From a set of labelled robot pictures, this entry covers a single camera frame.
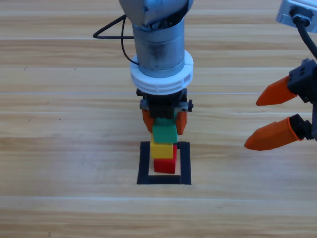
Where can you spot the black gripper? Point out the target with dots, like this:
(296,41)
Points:
(304,81)
(162,106)

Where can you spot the green wooden cube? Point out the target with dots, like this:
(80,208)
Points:
(164,135)

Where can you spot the yellow wooden cube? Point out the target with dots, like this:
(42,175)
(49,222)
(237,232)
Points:
(161,151)

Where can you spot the red wooden cube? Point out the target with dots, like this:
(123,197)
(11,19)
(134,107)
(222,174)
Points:
(164,167)

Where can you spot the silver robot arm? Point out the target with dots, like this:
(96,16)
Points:
(158,49)

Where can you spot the black tape square outline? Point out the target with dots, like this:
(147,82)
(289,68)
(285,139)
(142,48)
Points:
(163,180)

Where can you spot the white wrist mount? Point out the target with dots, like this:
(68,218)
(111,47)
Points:
(161,86)

